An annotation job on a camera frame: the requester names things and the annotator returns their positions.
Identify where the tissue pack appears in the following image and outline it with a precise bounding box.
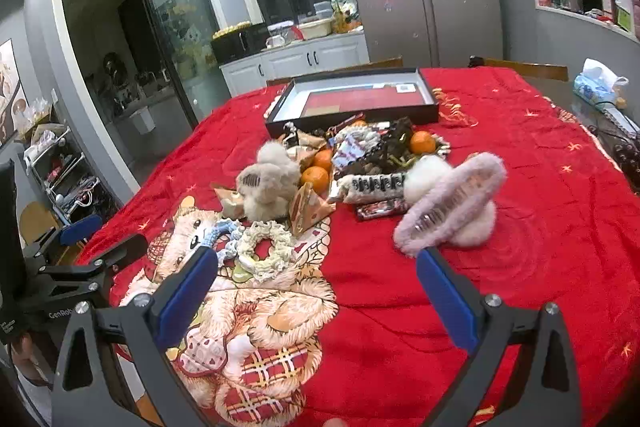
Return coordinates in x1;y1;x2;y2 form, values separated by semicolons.
572;58;630;105

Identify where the black white striped scrunchie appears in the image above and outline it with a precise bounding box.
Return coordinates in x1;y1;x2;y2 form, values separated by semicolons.
327;172;407;202

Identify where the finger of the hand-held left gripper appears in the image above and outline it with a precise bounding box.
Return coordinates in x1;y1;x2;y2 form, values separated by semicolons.
44;234;150;284
24;214;104;266

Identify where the white fluffy hair claw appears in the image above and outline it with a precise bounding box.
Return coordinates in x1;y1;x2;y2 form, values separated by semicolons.
402;154;498;248

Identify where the dark red snack bar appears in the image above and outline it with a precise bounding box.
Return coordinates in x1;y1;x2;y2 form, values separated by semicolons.
356;198;410;222

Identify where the red printed blanket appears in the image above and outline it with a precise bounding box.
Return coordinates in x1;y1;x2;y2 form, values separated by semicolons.
75;67;640;427

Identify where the white beaded scrunchie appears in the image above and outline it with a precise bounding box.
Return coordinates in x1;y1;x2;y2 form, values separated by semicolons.
332;126;381;148

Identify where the beige fluffy hair claw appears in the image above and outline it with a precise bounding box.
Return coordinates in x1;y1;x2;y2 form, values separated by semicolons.
235;141;302;220

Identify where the beige bowl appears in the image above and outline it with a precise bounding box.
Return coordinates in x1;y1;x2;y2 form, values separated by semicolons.
298;18;333;40

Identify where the black gift box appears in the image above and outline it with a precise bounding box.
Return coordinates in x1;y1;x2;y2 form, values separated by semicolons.
265;68;441;140

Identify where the metal storage rack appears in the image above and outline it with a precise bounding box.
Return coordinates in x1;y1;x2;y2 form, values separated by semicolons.
22;117;121;228

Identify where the pink fluffy hair claw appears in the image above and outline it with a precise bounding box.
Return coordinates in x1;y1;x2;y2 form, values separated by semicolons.
393;152;508;258

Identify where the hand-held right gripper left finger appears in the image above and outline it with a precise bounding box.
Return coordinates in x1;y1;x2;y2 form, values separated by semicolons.
50;246;221;427

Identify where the brown scrunchie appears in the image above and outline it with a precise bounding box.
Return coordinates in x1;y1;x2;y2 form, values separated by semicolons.
382;117;416;158

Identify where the glass sliding door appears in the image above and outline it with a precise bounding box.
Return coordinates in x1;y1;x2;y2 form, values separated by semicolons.
139;0;231;130

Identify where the tan chair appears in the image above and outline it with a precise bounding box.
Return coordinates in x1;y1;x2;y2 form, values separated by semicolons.
19;201;63;245

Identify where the white trash bin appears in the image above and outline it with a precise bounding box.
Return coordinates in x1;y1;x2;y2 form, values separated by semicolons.
129;107;157;135

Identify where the red blue snack packet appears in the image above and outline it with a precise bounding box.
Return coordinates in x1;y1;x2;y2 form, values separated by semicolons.
332;139;371;170

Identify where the blue white scrunchie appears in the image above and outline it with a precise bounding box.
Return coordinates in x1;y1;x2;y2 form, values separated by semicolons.
202;217;246;265

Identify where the triangular snack packet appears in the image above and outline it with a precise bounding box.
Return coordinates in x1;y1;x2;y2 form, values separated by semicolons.
210;182;251;220
289;181;337;238

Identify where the wooden chair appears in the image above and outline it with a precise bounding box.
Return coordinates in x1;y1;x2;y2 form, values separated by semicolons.
266;56;404;88
469;56;570;82

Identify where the white kitchen cabinet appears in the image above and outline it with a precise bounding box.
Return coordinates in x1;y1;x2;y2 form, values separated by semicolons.
220;32;371;98

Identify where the cream scrunchie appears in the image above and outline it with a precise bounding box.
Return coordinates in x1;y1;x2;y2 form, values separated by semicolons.
236;221;297;282

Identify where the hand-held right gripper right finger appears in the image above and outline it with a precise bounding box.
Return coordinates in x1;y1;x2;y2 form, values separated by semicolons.
416;247;585;427

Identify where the yellow snack bag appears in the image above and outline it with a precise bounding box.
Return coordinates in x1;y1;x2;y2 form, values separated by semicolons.
330;0;363;32

